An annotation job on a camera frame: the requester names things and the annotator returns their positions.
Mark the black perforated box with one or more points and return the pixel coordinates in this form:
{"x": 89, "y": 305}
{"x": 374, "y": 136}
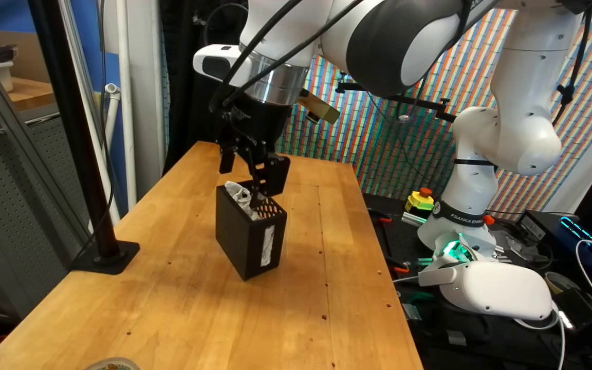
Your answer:
{"x": 252, "y": 246}

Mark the red emergency stop button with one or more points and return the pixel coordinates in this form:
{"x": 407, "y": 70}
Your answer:
{"x": 419, "y": 199}

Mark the white towel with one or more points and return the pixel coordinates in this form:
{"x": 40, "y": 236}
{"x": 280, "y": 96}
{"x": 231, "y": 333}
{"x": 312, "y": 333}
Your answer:
{"x": 254, "y": 205}

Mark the white VR headset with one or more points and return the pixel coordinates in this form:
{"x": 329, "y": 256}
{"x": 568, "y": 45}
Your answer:
{"x": 486, "y": 286}

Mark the black vertical pole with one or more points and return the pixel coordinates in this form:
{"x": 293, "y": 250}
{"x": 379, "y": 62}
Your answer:
{"x": 104, "y": 253}

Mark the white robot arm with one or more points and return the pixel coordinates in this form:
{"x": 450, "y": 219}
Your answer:
{"x": 387, "y": 45}

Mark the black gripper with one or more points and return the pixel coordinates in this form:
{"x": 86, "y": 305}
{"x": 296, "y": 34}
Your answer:
{"x": 252, "y": 127}

